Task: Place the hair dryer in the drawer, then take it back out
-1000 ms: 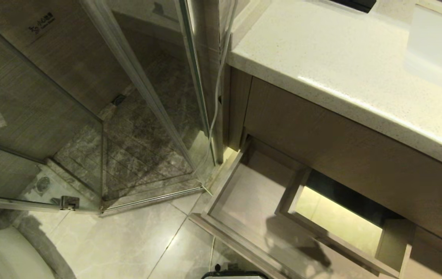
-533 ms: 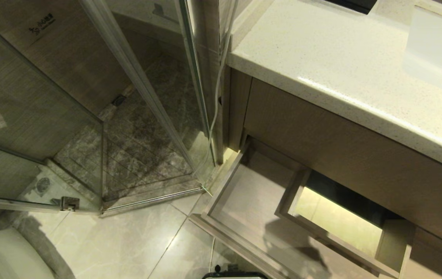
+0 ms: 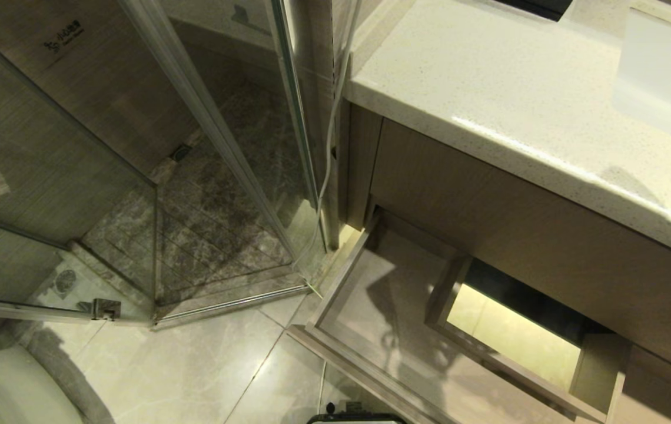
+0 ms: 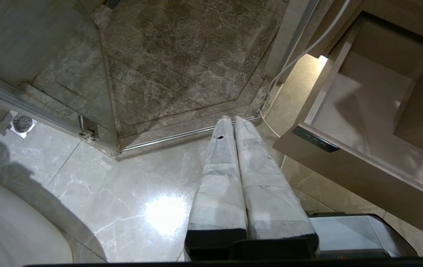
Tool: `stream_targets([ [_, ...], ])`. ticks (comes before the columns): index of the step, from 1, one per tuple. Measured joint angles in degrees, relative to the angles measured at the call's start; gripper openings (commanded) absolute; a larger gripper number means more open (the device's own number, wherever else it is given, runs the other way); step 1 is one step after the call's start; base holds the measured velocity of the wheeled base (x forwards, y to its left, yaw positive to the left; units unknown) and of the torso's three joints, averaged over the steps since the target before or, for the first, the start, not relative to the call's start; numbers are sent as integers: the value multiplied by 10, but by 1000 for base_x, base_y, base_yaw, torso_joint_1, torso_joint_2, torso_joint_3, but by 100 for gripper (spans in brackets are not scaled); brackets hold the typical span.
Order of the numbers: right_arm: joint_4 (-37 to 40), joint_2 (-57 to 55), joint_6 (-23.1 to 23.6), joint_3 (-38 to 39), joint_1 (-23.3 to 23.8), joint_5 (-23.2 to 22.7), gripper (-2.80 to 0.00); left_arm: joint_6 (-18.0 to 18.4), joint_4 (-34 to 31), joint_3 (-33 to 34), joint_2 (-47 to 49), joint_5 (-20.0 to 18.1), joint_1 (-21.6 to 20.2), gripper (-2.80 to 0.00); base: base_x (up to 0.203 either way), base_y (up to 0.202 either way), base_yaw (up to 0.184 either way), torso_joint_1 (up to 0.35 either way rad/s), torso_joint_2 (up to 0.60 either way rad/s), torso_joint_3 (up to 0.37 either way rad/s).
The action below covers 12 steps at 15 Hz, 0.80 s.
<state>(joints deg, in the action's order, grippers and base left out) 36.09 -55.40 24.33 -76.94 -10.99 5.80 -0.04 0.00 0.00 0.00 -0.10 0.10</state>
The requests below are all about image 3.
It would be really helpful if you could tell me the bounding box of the open wooden drawer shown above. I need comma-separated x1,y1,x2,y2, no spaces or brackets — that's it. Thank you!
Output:
286,206,632,424

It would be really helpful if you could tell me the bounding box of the metal door hinge bracket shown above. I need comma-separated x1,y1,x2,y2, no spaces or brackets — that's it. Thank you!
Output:
79,299,122,322

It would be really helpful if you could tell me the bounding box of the white ceramic sink basin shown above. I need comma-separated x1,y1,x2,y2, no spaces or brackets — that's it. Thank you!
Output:
612,6,671,153

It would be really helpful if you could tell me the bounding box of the white power cord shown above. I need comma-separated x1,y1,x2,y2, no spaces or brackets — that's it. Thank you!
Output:
292,53,353,271

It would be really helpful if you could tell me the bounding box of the speckled stone countertop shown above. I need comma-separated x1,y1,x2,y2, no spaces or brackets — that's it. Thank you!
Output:
344,0,671,269

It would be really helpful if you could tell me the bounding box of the white toilet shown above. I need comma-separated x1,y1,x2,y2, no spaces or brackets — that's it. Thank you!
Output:
0,344,86,424

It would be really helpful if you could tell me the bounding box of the glass shower enclosure panel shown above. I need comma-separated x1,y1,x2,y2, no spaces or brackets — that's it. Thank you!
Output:
117,0,336,324

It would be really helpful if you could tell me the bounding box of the glass shower door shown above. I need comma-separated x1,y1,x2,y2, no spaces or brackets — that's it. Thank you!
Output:
0,16,158,326

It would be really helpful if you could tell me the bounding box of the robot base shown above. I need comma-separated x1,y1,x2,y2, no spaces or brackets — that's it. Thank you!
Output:
306,402,408,424

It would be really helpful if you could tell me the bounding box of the wooden vanity cabinet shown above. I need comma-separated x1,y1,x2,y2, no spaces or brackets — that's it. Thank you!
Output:
335,99,671,424

